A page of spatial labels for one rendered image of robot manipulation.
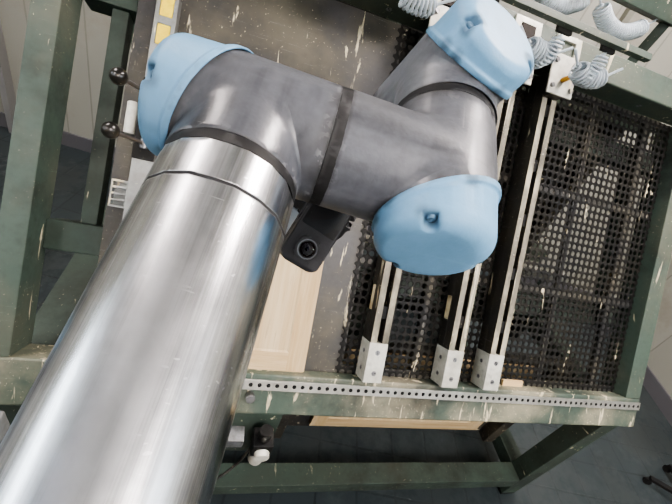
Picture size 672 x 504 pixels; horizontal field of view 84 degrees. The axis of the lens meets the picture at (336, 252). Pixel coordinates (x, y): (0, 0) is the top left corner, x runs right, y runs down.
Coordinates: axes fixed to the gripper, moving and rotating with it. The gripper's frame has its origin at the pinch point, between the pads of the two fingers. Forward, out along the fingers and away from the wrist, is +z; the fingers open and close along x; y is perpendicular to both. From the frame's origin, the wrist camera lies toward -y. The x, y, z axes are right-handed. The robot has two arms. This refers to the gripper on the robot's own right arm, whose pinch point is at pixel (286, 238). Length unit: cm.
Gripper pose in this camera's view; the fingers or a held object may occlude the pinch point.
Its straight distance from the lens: 53.0
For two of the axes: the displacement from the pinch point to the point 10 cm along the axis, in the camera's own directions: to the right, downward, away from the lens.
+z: -5.0, 3.3, 8.0
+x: -8.0, -5.4, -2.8
